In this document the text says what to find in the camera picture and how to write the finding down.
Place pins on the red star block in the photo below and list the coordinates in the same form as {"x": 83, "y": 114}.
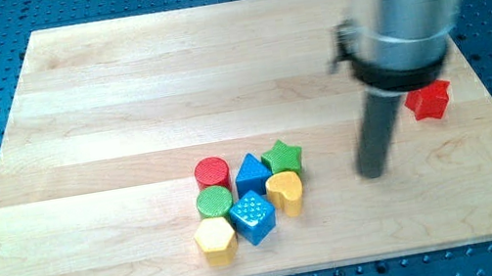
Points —
{"x": 429, "y": 102}

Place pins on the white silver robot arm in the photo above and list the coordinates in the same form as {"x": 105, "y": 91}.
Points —
{"x": 395, "y": 46}

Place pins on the green star block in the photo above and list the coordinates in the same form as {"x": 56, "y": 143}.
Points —
{"x": 283, "y": 157}

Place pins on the blue triangle block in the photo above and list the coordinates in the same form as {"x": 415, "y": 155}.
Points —
{"x": 252, "y": 176}

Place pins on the red cylinder block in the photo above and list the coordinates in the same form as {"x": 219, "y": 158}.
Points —
{"x": 212, "y": 171}

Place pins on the yellow heart block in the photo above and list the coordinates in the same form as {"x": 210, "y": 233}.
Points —
{"x": 285, "y": 192}

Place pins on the green cylinder block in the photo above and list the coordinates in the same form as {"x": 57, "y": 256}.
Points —
{"x": 214, "y": 201}

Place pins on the blue cube block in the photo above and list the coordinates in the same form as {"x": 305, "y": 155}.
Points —
{"x": 253, "y": 217}

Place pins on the yellow hexagon block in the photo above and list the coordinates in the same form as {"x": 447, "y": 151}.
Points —
{"x": 217, "y": 240}

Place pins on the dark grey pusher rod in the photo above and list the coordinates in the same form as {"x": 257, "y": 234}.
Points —
{"x": 379, "y": 118}

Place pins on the light wooden board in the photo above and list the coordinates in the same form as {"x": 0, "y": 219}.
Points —
{"x": 110, "y": 118}

